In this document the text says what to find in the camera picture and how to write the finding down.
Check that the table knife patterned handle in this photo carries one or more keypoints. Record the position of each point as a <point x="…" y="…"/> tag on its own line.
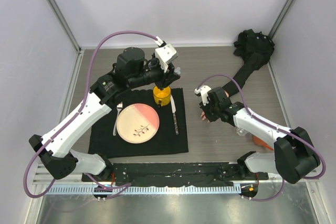
<point x="174" y="115"/>

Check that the mannequin hand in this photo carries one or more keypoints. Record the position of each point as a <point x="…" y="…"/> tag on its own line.
<point x="203" y="116"/>

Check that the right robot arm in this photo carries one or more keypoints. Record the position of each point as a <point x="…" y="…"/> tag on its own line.
<point x="292" y="157"/>

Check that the orange ceramic mug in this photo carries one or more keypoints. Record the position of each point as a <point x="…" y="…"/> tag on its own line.
<point x="261" y="143"/>

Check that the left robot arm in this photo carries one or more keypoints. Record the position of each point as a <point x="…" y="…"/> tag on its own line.
<point x="130" y="71"/>

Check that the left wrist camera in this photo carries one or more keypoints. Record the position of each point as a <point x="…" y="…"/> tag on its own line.
<point x="166" y="55"/>

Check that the silver fork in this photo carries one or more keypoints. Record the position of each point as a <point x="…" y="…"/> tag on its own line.
<point x="119" y="108"/>

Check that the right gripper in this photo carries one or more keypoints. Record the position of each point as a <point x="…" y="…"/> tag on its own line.
<point x="211" y="118"/>

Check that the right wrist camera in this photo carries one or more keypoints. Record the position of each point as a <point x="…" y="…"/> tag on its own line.
<point x="202" y="92"/>

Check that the clear nail polish bottle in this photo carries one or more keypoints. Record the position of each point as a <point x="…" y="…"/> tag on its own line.
<point x="177" y="70"/>

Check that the clear plastic cup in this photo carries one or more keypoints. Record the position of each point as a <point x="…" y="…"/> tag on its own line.
<point x="241" y="132"/>

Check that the white cable duct strip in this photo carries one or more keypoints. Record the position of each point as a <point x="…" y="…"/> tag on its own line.
<point x="94" y="189"/>

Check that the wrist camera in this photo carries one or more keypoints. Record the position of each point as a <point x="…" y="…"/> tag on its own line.
<point x="166" y="55"/>
<point x="202" y="92"/>

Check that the yellow enamel mug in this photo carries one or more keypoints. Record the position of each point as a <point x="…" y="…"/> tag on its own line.
<point x="162" y="97"/>

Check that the black cloth placemat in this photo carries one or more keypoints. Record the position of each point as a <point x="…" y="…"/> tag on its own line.
<point x="165" y="142"/>

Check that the pink and cream plate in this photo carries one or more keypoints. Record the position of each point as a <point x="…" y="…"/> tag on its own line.
<point x="138" y="123"/>

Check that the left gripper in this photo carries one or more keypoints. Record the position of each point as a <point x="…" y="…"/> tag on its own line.
<point x="168" y="77"/>

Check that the black sleeve forearm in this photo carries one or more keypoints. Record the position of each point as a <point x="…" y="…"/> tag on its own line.
<point x="255" y="49"/>

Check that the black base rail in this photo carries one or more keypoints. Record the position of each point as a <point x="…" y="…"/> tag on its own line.
<point x="207" y="174"/>

